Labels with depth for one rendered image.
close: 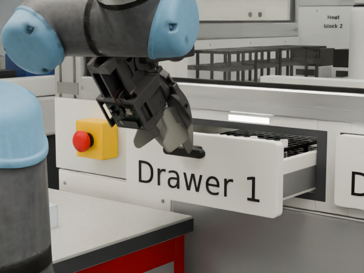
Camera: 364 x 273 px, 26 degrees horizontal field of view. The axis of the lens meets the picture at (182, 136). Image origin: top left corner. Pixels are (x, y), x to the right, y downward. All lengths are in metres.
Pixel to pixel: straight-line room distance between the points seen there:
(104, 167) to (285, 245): 0.42
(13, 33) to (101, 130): 0.60
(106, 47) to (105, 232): 0.49
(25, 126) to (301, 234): 0.77
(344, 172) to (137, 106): 0.36
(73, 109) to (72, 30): 0.71
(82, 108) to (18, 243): 0.98
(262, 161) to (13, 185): 0.60
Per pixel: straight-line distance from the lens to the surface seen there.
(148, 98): 1.05
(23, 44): 0.90
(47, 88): 2.06
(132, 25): 0.84
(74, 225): 1.34
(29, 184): 0.60
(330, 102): 1.24
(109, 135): 1.49
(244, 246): 1.37
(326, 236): 1.28
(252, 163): 1.15
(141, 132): 1.14
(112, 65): 1.02
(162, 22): 0.83
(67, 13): 0.89
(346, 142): 1.21
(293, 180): 1.20
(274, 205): 1.14
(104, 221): 1.36
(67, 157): 1.61
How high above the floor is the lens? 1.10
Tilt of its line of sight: 9 degrees down
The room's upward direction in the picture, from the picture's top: straight up
